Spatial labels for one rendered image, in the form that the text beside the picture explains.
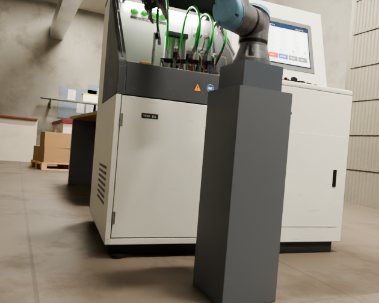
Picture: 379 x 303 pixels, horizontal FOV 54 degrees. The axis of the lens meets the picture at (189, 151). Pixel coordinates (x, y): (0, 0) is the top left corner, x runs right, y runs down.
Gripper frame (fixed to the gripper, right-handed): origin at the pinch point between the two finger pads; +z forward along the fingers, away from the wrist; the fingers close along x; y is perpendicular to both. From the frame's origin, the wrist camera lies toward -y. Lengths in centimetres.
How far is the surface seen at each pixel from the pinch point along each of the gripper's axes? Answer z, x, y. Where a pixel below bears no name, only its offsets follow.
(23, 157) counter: 319, -480, -327
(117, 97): 14, -19, 45
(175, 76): 19.3, 6.5, 27.6
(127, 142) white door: 32, -18, 58
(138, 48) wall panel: 21.8, -26.8, -22.3
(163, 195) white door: 61, -8, 68
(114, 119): 22, -21, 53
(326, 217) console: 122, 69, 45
